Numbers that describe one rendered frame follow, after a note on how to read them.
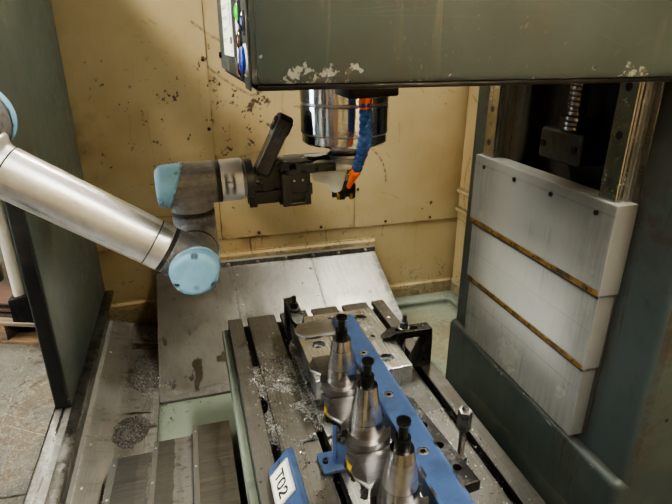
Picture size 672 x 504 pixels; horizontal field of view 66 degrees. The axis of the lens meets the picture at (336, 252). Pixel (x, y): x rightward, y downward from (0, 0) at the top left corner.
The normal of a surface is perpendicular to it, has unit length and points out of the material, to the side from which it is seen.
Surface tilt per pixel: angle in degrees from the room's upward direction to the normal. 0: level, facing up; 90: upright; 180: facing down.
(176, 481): 8
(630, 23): 90
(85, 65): 90
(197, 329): 24
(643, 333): 90
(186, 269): 90
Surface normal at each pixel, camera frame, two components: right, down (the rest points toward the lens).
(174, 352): 0.11, -0.70
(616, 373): -0.96, 0.11
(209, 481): -0.04, -0.97
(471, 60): 0.27, 0.36
